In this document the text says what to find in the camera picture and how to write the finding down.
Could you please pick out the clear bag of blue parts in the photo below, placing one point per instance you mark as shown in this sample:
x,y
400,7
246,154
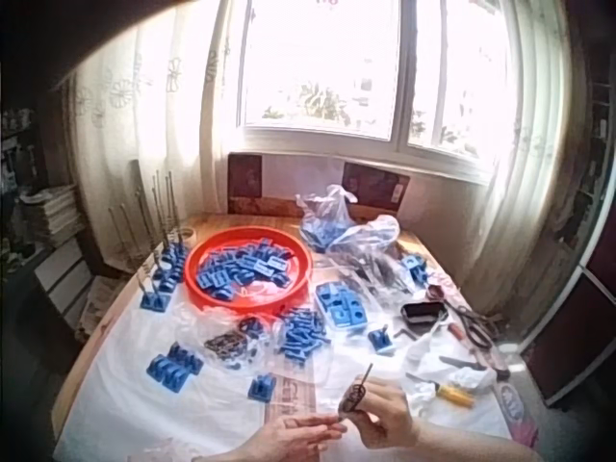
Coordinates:
x,y
337,226

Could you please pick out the small blue plastic clamp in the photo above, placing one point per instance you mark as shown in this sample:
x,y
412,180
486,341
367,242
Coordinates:
x,y
261,387

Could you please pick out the person's left hand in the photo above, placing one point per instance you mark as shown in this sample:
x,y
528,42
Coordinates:
x,y
284,440

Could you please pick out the white framed window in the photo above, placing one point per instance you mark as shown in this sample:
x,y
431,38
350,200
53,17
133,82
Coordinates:
x,y
337,72

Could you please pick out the cluttered shelf with papers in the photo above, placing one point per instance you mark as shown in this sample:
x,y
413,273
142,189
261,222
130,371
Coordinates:
x,y
38,207

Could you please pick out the person's left fingers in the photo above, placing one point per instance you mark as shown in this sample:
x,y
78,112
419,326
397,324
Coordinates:
x,y
315,426

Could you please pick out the person's right hand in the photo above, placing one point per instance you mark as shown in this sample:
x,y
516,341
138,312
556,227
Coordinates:
x,y
392,418

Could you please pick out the black metal scissors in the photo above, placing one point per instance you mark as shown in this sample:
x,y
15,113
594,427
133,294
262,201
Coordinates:
x,y
474,325

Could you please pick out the roll of tape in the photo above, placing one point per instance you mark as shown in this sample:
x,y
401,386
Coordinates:
x,y
187,234

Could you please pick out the white flower print curtain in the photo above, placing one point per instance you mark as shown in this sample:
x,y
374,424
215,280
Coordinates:
x,y
154,120

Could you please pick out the blue base with metal rod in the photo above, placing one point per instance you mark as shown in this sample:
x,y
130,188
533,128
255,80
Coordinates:
x,y
154,300

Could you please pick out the crumpled white plastic bag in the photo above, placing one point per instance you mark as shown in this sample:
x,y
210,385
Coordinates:
x,y
433,358

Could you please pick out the clear bag of black parts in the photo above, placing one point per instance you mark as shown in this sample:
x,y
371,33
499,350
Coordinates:
x,y
231,344

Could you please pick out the blue plastic bracket pair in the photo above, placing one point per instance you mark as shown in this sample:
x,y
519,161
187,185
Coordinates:
x,y
415,269

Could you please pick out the pile of blue plastic clips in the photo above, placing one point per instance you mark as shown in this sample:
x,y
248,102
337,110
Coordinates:
x,y
300,334

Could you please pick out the dark red cabinet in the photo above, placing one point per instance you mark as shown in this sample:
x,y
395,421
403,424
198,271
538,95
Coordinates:
x,y
577,313

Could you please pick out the black metal spring clip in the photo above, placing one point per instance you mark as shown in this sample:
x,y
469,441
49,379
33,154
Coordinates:
x,y
355,397

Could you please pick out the clear bag of metal parts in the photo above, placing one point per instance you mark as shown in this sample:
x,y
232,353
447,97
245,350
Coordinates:
x,y
375,272

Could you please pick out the bundle of thin metal rods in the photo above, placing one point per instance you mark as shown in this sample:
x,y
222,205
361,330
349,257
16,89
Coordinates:
x,y
163,212

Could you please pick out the heap of blue plastic parts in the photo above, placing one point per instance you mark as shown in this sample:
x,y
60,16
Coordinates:
x,y
245,272

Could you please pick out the blue clamp with black screw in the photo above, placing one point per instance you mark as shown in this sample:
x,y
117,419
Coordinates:
x,y
381,341

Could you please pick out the white table cover sheet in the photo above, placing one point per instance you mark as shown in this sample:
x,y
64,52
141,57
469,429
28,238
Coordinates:
x,y
144,409

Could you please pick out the blue ribbed plastic block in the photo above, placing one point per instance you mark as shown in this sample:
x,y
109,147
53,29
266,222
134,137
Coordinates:
x,y
171,368

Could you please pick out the red round plastic tray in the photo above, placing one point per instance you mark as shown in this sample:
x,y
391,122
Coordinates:
x,y
192,274

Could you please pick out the black rectangular case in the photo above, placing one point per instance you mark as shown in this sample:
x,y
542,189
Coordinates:
x,y
423,315

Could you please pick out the black allen key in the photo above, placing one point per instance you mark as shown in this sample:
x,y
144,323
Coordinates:
x,y
405,333

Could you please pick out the blue flat slotted plates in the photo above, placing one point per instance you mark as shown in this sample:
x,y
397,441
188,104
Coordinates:
x,y
341,305

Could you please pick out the wooden table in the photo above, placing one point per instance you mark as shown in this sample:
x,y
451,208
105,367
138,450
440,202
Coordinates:
x,y
216,222

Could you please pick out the person's right fingers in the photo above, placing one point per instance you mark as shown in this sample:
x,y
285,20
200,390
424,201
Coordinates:
x,y
368,409

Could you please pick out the white striped curtain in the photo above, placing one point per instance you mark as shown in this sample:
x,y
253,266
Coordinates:
x,y
524,144

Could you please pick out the blue parts stacked on rods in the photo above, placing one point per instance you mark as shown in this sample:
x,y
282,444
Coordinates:
x,y
168,269

